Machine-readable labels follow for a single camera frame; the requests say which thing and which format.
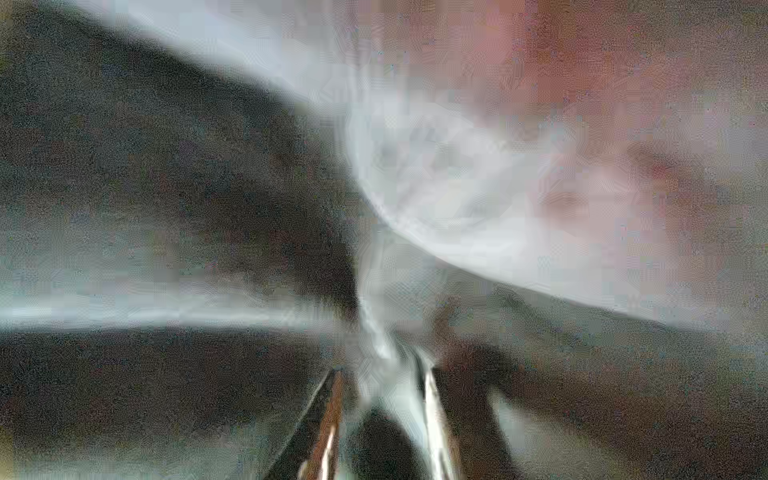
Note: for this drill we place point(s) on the black shorts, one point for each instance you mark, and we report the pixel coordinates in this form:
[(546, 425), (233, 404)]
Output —
[(186, 252)]

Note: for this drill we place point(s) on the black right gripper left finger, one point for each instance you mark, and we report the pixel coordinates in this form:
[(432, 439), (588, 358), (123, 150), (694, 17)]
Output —
[(312, 451)]

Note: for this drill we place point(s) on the pink shorts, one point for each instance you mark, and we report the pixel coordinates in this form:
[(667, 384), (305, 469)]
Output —
[(611, 153)]

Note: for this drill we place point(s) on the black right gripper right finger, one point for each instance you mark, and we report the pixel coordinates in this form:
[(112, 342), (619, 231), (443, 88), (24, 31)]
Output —
[(464, 440)]

